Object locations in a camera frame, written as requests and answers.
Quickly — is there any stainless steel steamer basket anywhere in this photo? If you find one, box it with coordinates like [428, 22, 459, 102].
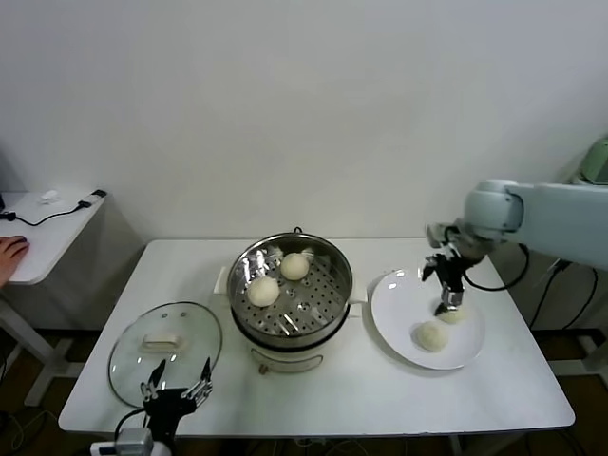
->
[214, 232, 368, 339]

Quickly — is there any black right arm cable loop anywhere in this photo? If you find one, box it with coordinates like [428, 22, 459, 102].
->
[463, 244, 531, 292]

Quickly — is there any cream electric cooker pot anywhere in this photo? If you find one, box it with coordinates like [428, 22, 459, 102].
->
[231, 303, 365, 376]

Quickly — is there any white steamed baozi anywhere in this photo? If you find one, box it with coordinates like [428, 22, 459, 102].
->
[409, 320, 450, 353]
[247, 276, 280, 308]
[279, 252, 310, 281]
[439, 307, 471, 326]

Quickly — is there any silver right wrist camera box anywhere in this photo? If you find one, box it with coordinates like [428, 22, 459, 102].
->
[426, 222, 460, 249]

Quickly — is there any thin black cable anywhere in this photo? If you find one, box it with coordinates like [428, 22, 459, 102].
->
[0, 202, 85, 228]

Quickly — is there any person's bare hand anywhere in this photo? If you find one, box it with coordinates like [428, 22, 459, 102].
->
[0, 235, 32, 289]

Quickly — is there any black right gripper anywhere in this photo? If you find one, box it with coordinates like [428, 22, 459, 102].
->
[420, 251, 476, 317]

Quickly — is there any white round plate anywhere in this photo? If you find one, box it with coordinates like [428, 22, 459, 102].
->
[369, 268, 486, 371]

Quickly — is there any white side table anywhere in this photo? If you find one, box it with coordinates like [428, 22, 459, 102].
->
[0, 189, 143, 408]

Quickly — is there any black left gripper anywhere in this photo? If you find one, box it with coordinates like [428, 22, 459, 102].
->
[140, 356, 214, 428]

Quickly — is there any black hanging cable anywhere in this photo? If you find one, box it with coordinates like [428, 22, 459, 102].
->
[526, 264, 600, 333]

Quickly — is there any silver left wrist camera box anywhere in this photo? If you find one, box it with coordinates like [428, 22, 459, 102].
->
[89, 427, 156, 456]

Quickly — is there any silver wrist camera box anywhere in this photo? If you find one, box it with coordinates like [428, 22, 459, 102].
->
[89, 427, 156, 456]
[426, 222, 460, 249]

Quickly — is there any pale green appliance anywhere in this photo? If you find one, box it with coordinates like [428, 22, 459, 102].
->
[572, 136, 608, 187]

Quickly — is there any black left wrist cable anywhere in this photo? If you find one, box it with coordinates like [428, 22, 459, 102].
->
[113, 408, 148, 443]

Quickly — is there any glass lid with cream handle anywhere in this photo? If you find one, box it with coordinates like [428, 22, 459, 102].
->
[107, 301, 223, 409]

